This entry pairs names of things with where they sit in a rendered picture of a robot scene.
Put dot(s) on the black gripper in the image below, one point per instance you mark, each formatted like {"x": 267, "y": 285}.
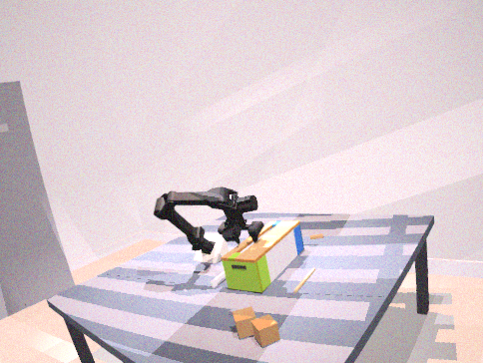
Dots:
{"x": 253, "y": 229}

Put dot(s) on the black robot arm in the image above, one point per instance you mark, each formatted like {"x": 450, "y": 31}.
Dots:
{"x": 216, "y": 198}

